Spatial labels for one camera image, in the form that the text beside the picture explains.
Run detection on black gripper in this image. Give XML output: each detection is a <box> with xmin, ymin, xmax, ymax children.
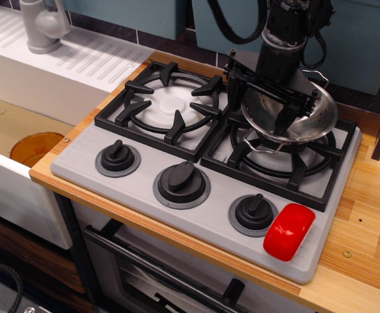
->
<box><xmin>225</xmin><ymin>49</ymin><xmax>319</xmax><ymax>135</ymax></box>

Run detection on silver metal colander bowl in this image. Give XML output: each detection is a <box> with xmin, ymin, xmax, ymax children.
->
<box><xmin>240</xmin><ymin>76</ymin><xmax>338</xmax><ymax>155</ymax></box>

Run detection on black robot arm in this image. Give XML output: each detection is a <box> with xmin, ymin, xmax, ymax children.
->
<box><xmin>209</xmin><ymin>1</ymin><xmax>335</xmax><ymax>137</ymax></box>

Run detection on black right burner grate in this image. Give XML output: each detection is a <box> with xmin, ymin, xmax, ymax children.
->
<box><xmin>201</xmin><ymin>112</ymin><xmax>362</xmax><ymax>212</ymax></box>

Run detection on black burner grate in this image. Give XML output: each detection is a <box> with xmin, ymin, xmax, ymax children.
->
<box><xmin>201</xmin><ymin>112</ymin><xmax>362</xmax><ymax>212</ymax></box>
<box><xmin>95</xmin><ymin>61</ymin><xmax>228</xmax><ymax>162</ymax></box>

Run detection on black left burner grate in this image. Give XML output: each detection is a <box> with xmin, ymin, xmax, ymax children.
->
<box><xmin>95</xmin><ymin>61</ymin><xmax>228</xmax><ymax>162</ymax></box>

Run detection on black right stove knob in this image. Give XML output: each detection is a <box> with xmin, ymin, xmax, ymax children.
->
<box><xmin>228</xmin><ymin>194</ymin><xmax>279</xmax><ymax>237</ymax></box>

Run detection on black stove knob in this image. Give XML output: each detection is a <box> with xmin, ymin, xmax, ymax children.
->
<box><xmin>95</xmin><ymin>140</ymin><xmax>141</xmax><ymax>178</ymax></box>
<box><xmin>228</xmin><ymin>194</ymin><xmax>279</xmax><ymax>237</ymax></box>
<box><xmin>153</xmin><ymin>161</ymin><xmax>212</xmax><ymax>210</ymax></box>

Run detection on black middle stove knob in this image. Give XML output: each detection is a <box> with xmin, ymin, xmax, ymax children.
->
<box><xmin>153</xmin><ymin>161</ymin><xmax>212</xmax><ymax>210</ymax></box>

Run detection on red and white sushi toy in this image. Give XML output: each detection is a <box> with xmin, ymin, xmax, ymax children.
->
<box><xmin>263</xmin><ymin>203</ymin><xmax>316</xmax><ymax>262</ymax></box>

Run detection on grey toy stove top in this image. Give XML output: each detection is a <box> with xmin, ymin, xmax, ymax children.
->
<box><xmin>50</xmin><ymin>60</ymin><xmax>362</xmax><ymax>284</ymax></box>

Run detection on black left stove knob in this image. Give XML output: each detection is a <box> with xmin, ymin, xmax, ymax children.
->
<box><xmin>95</xmin><ymin>140</ymin><xmax>141</xmax><ymax>178</ymax></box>

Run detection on toy oven door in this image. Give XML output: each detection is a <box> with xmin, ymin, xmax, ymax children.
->
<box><xmin>82</xmin><ymin>220</ymin><xmax>272</xmax><ymax>312</ymax></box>

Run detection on grey toy faucet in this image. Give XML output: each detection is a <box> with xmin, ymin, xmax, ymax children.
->
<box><xmin>19</xmin><ymin>0</ymin><xmax>71</xmax><ymax>54</ymax></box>

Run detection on orange plastic plate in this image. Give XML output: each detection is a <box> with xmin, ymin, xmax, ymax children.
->
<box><xmin>10</xmin><ymin>132</ymin><xmax>64</xmax><ymax>168</ymax></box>

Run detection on white toy sink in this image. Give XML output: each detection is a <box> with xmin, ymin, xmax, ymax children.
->
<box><xmin>0</xmin><ymin>6</ymin><xmax>153</xmax><ymax>250</ymax></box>

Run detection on black braided cable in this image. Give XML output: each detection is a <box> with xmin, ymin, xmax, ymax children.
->
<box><xmin>207</xmin><ymin>0</ymin><xmax>270</xmax><ymax>45</ymax></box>

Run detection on black sleeved cable bottom left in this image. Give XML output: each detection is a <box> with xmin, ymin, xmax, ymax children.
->
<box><xmin>0</xmin><ymin>260</ymin><xmax>25</xmax><ymax>313</ymax></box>

